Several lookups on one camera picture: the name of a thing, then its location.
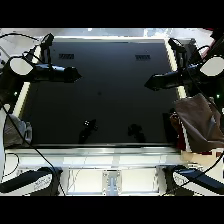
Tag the silver frame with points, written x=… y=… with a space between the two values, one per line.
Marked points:
x=111 y=181

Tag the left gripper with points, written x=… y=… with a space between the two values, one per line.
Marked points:
x=69 y=74

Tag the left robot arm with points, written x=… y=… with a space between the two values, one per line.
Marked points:
x=20 y=66

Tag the red garment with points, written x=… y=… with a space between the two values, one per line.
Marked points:
x=177 y=133

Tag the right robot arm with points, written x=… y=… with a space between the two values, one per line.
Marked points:
x=213 y=66

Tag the grey garment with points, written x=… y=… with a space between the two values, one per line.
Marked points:
x=15 y=131

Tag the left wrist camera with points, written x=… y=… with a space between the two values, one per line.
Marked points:
x=46 y=43

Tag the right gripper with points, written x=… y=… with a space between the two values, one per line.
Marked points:
x=164 y=81

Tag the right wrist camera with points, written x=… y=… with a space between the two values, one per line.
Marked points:
x=178 y=48

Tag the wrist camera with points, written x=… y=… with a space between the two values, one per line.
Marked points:
x=178 y=48
x=46 y=43

